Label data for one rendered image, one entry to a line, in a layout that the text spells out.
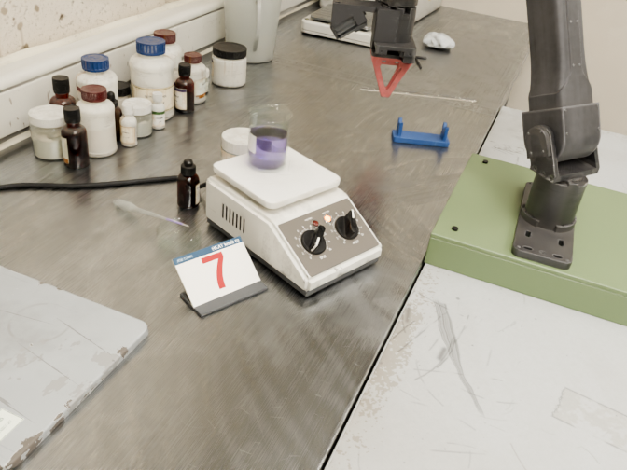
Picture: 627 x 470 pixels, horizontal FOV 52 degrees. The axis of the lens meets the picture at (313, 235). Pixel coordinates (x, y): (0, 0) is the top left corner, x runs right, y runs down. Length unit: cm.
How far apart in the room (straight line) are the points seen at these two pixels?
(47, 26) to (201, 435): 76
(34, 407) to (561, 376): 52
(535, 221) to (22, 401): 62
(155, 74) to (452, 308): 62
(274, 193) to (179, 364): 23
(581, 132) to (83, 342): 61
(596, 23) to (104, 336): 181
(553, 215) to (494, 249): 9
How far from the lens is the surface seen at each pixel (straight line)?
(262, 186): 77
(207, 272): 73
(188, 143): 107
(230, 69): 129
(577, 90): 85
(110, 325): 69
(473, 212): 88
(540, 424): 68
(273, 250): 75
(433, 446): 62
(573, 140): 83
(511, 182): 99
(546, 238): 85
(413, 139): 115
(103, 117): 100
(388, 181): 102
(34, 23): 114
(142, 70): 111
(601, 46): 221
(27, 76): 108
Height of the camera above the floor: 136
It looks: 33 degrees down
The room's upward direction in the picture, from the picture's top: 7 degrees clockwise
